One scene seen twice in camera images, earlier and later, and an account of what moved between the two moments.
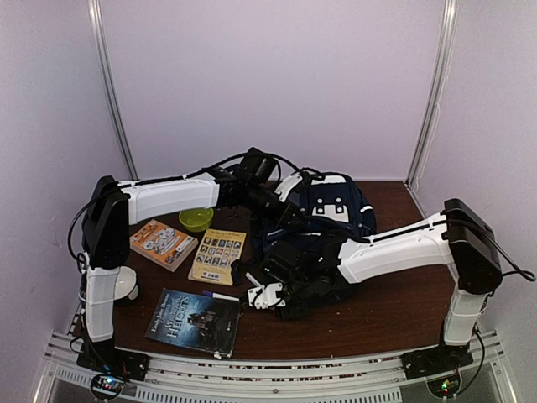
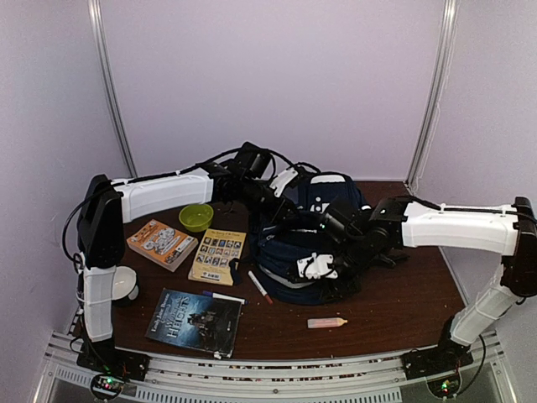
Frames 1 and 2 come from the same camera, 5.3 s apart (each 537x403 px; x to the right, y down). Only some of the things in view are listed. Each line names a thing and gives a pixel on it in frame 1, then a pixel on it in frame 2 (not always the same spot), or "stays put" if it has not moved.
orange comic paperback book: [162, 244] stays put
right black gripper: [297, 313] to [349, 282]
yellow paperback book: [216, 252] stays put
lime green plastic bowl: [197, 220] stays put
